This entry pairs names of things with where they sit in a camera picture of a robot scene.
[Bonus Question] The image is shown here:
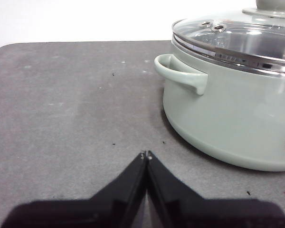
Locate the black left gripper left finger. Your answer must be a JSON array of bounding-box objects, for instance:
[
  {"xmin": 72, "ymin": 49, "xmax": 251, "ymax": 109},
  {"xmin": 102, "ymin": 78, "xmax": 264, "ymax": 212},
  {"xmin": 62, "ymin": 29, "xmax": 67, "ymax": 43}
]
[{"xmin": 0, "ymin": 151, "xmax": 148, "ymax": 228}]

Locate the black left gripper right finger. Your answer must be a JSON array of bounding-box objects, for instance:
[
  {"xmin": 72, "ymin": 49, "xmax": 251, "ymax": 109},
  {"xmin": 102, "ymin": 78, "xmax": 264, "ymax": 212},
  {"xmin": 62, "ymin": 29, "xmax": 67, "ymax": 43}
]
[{"xmin": 146, "ymin": 150, "xmax": 285, "ymax": 228}]

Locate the glass lid with green knob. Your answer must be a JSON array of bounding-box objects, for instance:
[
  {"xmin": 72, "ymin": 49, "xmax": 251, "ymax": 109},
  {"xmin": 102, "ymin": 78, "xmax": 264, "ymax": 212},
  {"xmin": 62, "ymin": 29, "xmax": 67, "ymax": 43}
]
[{"xmin": 171, "ymin": 0, "xmax": 285, "ymax": 75}]

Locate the pale green electric steamer pot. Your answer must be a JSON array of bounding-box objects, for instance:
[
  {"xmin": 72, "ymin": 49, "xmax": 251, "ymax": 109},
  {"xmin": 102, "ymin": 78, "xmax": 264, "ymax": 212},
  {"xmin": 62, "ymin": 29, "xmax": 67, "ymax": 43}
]
[{"xmin": 153, "ymin": 41, "xmax": 285, "ymax": 172}]

